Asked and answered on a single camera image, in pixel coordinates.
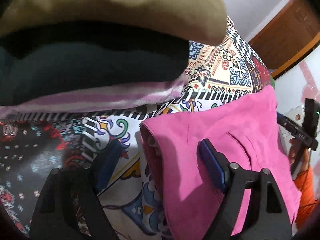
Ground folded purple striped garment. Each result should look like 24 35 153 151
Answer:
0 78 187 118

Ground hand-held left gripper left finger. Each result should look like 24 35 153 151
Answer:
29 139 123 240

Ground pink pants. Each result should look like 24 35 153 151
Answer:
139 86 302 240

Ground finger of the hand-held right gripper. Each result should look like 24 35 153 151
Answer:
276 112 305 141

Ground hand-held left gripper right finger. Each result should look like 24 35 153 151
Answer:
197 138 293 240

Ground folded khaki pants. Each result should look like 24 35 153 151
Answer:
0 0 227 43

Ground person's right hand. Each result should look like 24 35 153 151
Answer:
288 142 312 175

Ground white device with red mark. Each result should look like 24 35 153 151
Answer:
281 105 307 146

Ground patchwork patterned bedspread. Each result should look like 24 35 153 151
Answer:
0 15 275 240

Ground folded black garment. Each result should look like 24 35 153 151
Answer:
0 21 191 106

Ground brown wooden door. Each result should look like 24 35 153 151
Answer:
247 0 320 78

